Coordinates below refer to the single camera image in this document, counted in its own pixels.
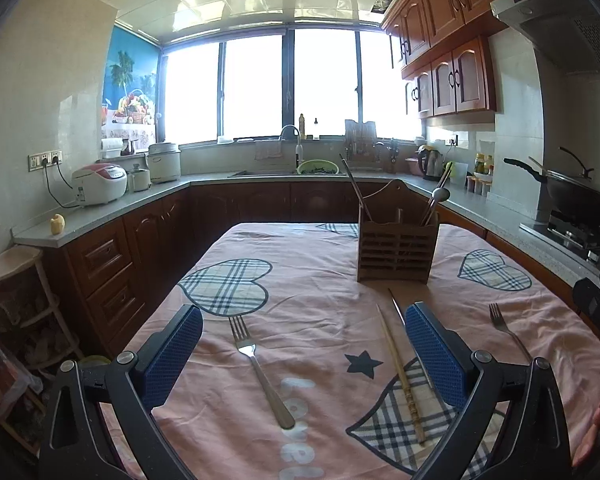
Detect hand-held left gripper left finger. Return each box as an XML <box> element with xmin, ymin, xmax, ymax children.
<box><xmin>37</xmin><ymin>304</ymin><xmax>204</xmax><ymax>480</ymax></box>

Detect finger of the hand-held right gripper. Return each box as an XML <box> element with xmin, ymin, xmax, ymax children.
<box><xmin>573</xmin><ymin>278</ymin><xmax>600</xmax><ymax>342</ymax></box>

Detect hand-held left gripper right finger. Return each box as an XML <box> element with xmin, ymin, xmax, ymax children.
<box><xmin>404</xmin><ymin>302</ymin><xmax>572</xmax><ymax>480</ymax></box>

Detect long wooden chopstick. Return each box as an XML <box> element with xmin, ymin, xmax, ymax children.
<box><xmin>376</xmin><ymin>303</ymin><xmax>426</xmax><ymax>445</ymax></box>

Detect metal fork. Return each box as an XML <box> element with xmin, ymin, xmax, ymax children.
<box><xmin>489</xmin><ymin>303</ymin><xmax>535</xmax><ymax>363</ymax></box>
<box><xmin>228</xmin><ymin>315</ymin><xmax>297</xmax><ymax>431</ymax></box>

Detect wooden utensil holder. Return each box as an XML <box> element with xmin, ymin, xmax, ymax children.
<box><xmin>357</xmin><ymin>179</ymin><xmax>440</xmax><ymax>284</ymax></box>

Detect metal spoon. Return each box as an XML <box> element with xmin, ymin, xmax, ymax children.
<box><xmin>421</xmin><ymin>187</ymin><xmax>451</xmax><ymax>226</ymax></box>

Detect utensils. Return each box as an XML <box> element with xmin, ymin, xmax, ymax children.
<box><xmin>422</xmin><ymin>161</ymin><xmax>454</xmax><ymax>226</ymax></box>

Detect person's right hand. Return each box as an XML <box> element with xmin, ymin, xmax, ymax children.
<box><xmin>571</xmin><ymin>384</ymin><xmax>600</xmax><ymax>470</ymax></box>

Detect gas stove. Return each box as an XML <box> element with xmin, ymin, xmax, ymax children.
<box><xmin>520</xmin><ymin>210</ymin><xmax>600</xmax><ymax>264</ymax></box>

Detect black wok with lid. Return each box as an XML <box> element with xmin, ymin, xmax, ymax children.
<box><xmin>503</xmin><ymin>147</ymin><xmax>600</xmax><ymax>227</ymax></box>

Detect grey kitchen countertop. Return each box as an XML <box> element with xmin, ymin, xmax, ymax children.
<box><xmin>12</xmin><ymin>170</ymin><xmax>600</xmax><ymax>312</ymax></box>

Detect wooden lower cabinets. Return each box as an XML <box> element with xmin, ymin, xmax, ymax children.
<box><xmin>44</xmin><ymin>180</ymin><xmax>488</xmax><ymax>356</ymax></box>

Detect wooden cabinets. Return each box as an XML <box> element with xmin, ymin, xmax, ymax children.
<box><xmin>381</xmin><ymin>0</ymin><xmax>548</xmax><ymax>122</ymax></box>
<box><xmin>44</xmin><ymin>180</ymin><xmax>488</xmax><ymax>356</ymax></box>

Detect pink heart-print tablecloth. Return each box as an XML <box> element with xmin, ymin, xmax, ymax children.
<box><xmin>100</xmin><ymin>221</ymin><xmax>600</xmax><ymax>480</ymax></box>

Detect white plastic shelf rack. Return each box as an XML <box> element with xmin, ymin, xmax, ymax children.
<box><xmin>0</xmin><ymin>246</ymin><xmax>82</xmax><ymax>457</ymax></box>

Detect spice jar set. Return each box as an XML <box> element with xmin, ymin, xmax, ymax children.
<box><xmin>466</xmin><ymin>172</ymin><xmax>494</xmax><ymax>196</ymax></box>

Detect small white pot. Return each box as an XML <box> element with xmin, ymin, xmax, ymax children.
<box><xmin>128</xmin><ymin>163</ymin><xmax>152</xmax><ymax>193</ymax></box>

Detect white cutting board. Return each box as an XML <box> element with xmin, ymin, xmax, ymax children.
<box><xmin>450</xmin><ymin>161</ymin><xmax>470</xmax><ymax>190</ymax></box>

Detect white and red rice cooker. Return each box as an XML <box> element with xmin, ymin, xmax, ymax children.
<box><xmin>71</xmin><ymin>162</ymin><xmax>129</xmax><ymax>208</ymax></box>

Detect steel electric kettle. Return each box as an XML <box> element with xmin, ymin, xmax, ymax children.
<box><xmin>416</xmin><ymin>144</ymin><xmax>445</xmax><ymax>181</ymax></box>

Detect white slow cooker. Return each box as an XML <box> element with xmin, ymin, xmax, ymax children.
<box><xmin>146</xmin><ymin>141</ymin><xmax>183</xmax><ymax>185</ymax></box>

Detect green colander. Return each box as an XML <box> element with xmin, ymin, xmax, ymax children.
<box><xmin>297</xmin><ymin>159</ymin><xmax>346</xmax><ymax>176</ymax></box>

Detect pink dish cloth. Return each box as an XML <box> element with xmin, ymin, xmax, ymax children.
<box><xmin>254</xmin><ymin>141</ymin><xmax>285</xmax><ymax>161</ymax></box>

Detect dish drying rack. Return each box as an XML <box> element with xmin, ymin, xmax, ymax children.
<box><xmin>344</xmin><ymin>119</ymin><xmax>379</xmax><ymax>171</ymax></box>

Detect sink faucet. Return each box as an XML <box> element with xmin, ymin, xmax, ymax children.
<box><xmin>279</xmin><ymin>124</ymin><xmax>305</xmax><ymax>171</ymax></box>

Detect steel range hood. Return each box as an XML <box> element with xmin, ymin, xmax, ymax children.
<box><xmin>490</xmin><ymin>0</ymin><xmax>600</xmax><ymax>77</ymax></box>

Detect kitchen window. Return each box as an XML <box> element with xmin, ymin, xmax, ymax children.
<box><xmin>157</xmin><ymin>22</ymin><xmax>424</xmax><ymax>149</ymax></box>

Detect wooden upper cabinets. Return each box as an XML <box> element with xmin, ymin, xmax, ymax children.
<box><xmin>381</xmin><ymin>0</ymin><xmax>548</xmax><ymax>122</ymax></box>

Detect rice cooker power cable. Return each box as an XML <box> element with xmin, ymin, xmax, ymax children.
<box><xmin>43</xmin><ymin>160</ymin><xmax>82</xmax><ymax>210</ymax></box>

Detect wall power outlet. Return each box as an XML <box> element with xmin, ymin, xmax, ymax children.
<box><xmin>28</xmin><ymin>150</ymin><xmax>64</xmax><ymax>170</ymax></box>

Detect tropical fruit wall poster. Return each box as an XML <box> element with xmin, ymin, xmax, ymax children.
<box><xmin>101</xmin><ymin>26</ymin><xmax>160</xmax><ymax>154</ymax></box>

